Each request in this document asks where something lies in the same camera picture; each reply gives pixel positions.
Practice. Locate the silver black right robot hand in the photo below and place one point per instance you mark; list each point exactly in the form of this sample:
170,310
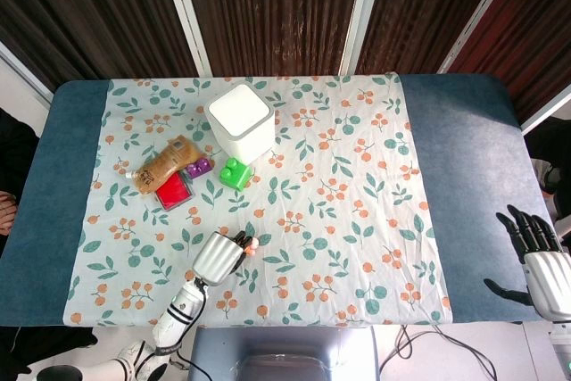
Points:
546,278

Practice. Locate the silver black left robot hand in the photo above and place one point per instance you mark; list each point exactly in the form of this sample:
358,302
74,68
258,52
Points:
216,258

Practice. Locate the small orange object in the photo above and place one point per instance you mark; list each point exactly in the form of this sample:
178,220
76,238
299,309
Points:
254,245

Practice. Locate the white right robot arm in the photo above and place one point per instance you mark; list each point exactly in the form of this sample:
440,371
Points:
563,347

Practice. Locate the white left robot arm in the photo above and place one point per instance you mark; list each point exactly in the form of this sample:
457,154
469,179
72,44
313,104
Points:
178,314

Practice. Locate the red ink pad box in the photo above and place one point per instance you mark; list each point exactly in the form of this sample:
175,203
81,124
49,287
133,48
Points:
175,192

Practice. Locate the green toy building block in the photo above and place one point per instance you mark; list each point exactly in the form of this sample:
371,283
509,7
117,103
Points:
236,174

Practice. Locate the purple toy building block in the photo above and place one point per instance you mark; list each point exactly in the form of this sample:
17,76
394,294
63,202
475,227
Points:
198,169

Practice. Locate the brown sauce pouch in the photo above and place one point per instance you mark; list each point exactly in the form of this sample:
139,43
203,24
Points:
165,167

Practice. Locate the grey robot torso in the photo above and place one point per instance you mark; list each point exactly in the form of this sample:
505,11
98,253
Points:
285,354

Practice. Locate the floral print tablecloth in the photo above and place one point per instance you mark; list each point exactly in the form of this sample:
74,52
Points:
339,220

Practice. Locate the bystander in black clothing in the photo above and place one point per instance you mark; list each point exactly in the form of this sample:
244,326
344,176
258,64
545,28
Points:
15,153
553,149

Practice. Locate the white square lidded bin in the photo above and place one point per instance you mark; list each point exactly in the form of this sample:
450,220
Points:
241,124

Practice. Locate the blue felt table cover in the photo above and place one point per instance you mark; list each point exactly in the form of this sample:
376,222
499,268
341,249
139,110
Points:
468,153

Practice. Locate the dark pleated screen panel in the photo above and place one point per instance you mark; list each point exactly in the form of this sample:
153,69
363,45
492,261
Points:
428,6
531,28
276,10
89,15

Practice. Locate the white screen frame post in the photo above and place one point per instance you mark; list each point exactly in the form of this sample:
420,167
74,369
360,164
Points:
24,73
482,15
359,15
185,15
546,109

